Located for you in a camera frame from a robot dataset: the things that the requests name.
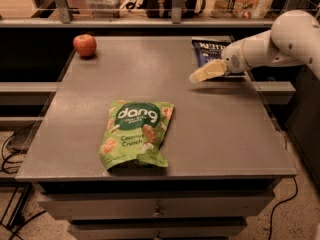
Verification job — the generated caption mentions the black cable right floor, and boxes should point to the black cable right floor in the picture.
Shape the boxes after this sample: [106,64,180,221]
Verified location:
[267,177,299,240]

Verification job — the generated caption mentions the metal shelf rail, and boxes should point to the metal shelf rail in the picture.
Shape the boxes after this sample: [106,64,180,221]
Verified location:
[0,0,277,29]

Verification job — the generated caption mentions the black cables left floor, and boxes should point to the black cables left floor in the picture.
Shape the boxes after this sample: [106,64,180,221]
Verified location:
[0,123,46,240]

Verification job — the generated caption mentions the blue Kettle chip bag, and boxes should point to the blue Kettle chip bag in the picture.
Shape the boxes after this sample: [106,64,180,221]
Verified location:
[192,38,243,77]

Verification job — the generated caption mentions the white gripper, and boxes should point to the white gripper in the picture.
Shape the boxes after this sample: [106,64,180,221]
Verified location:
[189,39,249,83]

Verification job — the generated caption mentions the colourful snack bag on shelf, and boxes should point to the colourful snack bag on shelf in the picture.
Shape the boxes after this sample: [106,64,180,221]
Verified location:
[211,0,273,19]

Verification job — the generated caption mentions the grey drawer cabinet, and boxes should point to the grey drawer cabinet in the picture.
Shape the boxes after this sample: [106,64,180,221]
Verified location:
[38,190,274,240]

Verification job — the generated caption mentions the red apple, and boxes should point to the red apple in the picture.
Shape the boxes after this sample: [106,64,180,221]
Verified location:
[73,34,97,57]

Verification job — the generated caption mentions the green Dang chip bag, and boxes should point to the green Dang chip bag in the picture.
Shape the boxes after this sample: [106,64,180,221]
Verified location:
[99,100,174,170]

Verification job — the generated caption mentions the black backpack on shelf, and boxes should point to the black backpack on shelf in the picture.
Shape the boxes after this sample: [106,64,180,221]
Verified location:
[141,0,206,18]

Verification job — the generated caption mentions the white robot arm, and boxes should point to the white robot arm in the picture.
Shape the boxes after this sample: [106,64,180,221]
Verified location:
[189,10,320,83]

